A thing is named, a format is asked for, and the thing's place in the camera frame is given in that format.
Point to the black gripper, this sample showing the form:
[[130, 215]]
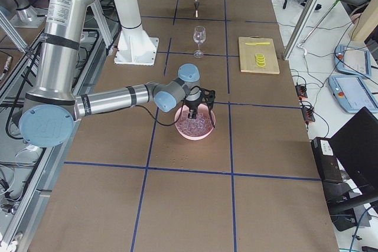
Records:
[[193, 105]]

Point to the steel cocktail jigger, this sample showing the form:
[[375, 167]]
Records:
[[196, 7]]

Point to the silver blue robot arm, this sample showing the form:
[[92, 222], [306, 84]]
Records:
[[51, 109]]

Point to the pile of clear ice cubes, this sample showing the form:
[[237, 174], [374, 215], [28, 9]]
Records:
[[194, 127]]

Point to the clear wine glass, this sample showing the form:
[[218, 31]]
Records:
[[199, 38]]

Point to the pink bowl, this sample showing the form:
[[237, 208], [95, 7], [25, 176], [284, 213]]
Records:
[[202, 108]]

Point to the yellow plastic knife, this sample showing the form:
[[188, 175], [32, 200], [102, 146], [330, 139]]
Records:
[[257, 43]]

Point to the bamboo cutting board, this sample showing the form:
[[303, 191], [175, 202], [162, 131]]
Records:
[[247, 57]]

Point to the black box device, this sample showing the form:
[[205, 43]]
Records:
[[326, 161]]

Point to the blue teach pendant near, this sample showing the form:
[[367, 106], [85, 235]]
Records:
[[352, 93]]

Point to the blue teach pendant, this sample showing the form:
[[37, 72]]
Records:
[[353, 60], [352, 93]]

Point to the blue teach pendant far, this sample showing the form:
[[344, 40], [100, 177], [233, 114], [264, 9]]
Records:
[[353, 60]]

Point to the black monitor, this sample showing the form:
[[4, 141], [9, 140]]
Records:
[[355, 146]]

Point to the wooden plank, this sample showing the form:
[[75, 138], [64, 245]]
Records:
[[366, 23]]

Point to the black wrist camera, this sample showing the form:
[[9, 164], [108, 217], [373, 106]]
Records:
[[208, 97]]

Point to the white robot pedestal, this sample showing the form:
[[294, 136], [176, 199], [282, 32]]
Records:
[[135, 47]]

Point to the green handled reacher grabber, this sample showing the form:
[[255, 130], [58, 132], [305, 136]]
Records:
[[300, 45]]

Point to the aluminium frame post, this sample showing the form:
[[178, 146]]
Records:
[[300, 26]]

